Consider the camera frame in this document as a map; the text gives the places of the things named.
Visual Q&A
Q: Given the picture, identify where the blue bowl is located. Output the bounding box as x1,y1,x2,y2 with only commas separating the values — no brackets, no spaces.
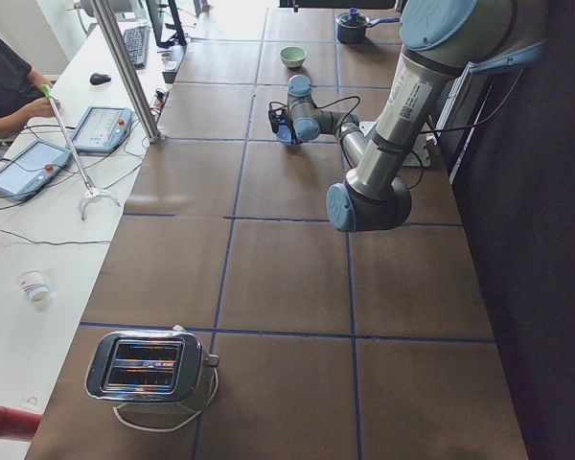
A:
275,125,300,147

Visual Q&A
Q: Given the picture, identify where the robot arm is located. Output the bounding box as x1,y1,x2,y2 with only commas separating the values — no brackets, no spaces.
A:
280,1,548,232

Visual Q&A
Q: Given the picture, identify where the blue saucepan with lid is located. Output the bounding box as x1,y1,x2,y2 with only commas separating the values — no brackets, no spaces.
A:
335,8,400,44

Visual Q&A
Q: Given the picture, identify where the red cylinder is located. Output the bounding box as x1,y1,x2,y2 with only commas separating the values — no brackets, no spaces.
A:
0,405,42,442

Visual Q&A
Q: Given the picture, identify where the far teach pendant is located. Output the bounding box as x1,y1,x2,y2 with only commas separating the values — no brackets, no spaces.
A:
71,106,132,156

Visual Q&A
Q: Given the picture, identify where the near teach pendant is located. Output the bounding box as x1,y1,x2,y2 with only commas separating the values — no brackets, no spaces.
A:
0,139,71,201

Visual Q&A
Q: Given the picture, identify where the seated person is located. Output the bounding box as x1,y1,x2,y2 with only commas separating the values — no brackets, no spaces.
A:
0,38,60,139

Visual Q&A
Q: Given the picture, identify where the black computer mouse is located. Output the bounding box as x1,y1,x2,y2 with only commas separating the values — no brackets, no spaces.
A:
89,73,112,86

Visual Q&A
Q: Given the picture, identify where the green bowl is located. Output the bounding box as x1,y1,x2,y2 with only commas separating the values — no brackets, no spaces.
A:
279,46,308,69

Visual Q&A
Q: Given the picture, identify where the reacher grabber tool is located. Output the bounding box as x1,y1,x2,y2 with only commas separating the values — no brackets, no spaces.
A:
41,83,121,220

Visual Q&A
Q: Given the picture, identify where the paper cup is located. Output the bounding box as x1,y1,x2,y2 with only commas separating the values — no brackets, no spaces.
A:
16,270,49,302

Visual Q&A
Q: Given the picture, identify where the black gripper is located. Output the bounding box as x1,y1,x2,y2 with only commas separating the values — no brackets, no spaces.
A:
281,116,298,139

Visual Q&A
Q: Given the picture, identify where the black keyboard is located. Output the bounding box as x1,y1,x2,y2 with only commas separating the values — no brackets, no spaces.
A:
123,26,150,69

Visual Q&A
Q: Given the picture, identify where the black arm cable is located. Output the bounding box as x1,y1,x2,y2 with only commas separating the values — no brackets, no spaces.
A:
310,66,528,193

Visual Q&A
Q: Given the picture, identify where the teach pendant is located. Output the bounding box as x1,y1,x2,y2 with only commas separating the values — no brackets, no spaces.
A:
0,139,71,201
71,106,132,156

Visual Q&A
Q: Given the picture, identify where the white toaster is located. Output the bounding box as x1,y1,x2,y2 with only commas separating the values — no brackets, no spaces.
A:
85,329,219,414

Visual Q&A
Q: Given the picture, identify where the aluminium frame post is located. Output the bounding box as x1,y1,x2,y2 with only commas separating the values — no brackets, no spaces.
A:
90,0,161,144

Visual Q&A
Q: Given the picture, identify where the white toaster power cable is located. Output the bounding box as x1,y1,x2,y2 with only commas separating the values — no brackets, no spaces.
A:
111,368,220,434

